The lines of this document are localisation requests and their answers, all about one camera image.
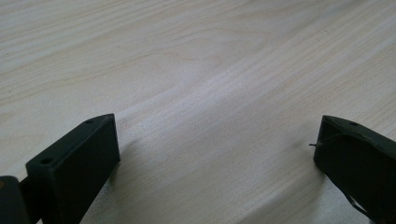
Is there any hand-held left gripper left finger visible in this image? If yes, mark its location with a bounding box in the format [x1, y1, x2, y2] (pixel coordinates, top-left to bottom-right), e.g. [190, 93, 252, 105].
[25, 113, 121, 224]

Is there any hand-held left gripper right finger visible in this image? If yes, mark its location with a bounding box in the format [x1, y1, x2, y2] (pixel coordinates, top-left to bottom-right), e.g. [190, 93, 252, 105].
[308, 115, 396, 224]

